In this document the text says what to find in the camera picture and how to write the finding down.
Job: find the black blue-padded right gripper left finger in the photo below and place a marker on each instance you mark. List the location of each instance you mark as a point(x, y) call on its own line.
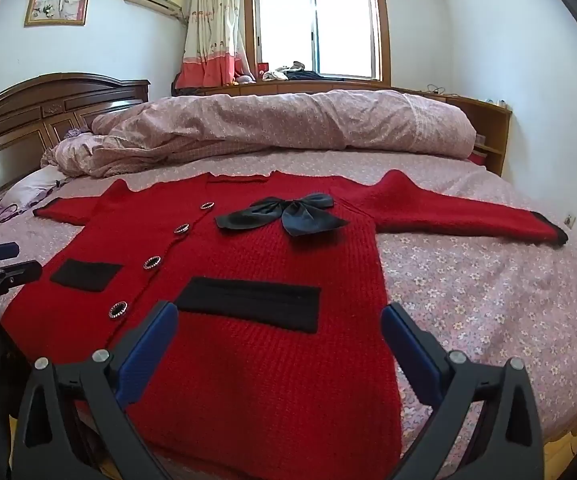
point(48, 444)

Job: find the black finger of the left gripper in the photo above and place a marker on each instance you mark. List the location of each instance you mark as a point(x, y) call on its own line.
point(19, 274)

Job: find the red knit cardigan sweater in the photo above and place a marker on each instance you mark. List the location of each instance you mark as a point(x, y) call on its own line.
point(278, 368)

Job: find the clothes pile on windowsill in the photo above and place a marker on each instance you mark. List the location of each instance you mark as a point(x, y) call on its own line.
point(295, 71)

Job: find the lilac pillow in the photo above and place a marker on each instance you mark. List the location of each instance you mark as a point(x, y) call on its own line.
point(31, 190)

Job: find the dark wooden headboard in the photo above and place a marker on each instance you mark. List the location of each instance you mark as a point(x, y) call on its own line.
point(36, 115)

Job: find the pink floral bed sheet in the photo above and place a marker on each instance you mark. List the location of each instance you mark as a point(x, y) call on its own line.
point(492, 299)

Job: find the dark satin bow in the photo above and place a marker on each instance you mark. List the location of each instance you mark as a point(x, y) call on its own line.
point(310, 214)

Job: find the cream and red curtain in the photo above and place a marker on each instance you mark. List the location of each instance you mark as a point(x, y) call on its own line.
point(214, 53)

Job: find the wooden bedside shelf cabinet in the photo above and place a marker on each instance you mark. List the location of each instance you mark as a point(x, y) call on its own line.
point(491, 123)

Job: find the pink floral duvet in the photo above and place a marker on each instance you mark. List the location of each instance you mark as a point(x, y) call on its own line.
point(185, 128)

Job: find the wooden framed window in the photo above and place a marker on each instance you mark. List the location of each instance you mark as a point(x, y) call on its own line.
point(335, 38)

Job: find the wall power socket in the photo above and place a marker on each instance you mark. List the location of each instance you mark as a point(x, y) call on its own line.
point(570, 221)

